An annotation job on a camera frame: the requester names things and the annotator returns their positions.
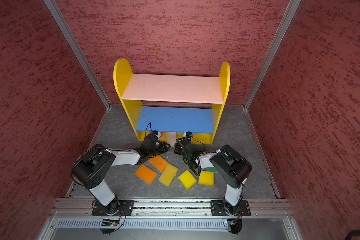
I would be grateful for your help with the bright yellow diamond sponge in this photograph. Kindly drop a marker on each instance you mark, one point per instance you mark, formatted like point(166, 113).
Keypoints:
point(187, 179)

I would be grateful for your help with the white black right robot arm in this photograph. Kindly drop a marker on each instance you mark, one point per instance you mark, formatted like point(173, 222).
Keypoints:
point(230, 165)

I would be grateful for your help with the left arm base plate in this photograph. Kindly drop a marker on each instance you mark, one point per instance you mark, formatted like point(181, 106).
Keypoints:
point(114, 208)

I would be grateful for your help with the green yellow scouring sponge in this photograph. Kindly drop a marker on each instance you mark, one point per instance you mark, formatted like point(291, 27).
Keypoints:
point(213, 170)

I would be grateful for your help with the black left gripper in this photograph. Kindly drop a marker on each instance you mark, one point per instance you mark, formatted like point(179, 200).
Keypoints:
point(163, 147)

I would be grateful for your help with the white sponge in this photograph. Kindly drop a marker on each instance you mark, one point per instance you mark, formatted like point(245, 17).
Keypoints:
point(171, 138)

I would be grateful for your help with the left circuit board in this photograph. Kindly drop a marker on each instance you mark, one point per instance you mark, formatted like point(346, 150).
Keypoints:
point(110, 223)

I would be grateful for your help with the aluminium mounting rail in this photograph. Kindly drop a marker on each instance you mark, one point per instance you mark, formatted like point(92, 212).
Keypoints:
point(173, 208)

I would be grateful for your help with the bright yellow square sponge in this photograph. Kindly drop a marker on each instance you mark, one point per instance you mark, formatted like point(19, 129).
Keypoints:
point(206, 178)

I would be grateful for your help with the orange sponge upper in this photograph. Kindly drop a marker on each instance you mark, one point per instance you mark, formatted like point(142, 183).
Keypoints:
point(159, 163)

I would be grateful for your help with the orange sponge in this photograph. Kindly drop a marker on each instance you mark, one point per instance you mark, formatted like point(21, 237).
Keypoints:
point(146, 174)
point(159, 163)

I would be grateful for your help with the orange sponge lower left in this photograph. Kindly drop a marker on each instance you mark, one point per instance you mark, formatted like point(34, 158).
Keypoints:
point(146, 174)

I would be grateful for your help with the circuit board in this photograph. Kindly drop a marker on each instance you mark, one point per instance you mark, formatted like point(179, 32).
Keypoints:
point(234, 223)
point(110, 223)

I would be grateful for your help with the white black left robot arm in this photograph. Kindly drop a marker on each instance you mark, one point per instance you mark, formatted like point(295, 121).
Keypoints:
point(91, 168)

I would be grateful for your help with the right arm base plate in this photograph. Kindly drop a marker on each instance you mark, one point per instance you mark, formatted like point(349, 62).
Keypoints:
point(223, 208)

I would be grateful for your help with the right circuit board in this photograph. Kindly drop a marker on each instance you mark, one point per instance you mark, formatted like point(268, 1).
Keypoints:
point(234, 223)

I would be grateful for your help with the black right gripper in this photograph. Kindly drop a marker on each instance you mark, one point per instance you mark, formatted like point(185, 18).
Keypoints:
point(178, 148)

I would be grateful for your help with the yellow shelf with coloured boards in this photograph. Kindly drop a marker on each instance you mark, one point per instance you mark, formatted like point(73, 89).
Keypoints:
point(169, 103)

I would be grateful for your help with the pale yellow sponge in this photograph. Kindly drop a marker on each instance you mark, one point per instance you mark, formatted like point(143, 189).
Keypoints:
point(168, 175)

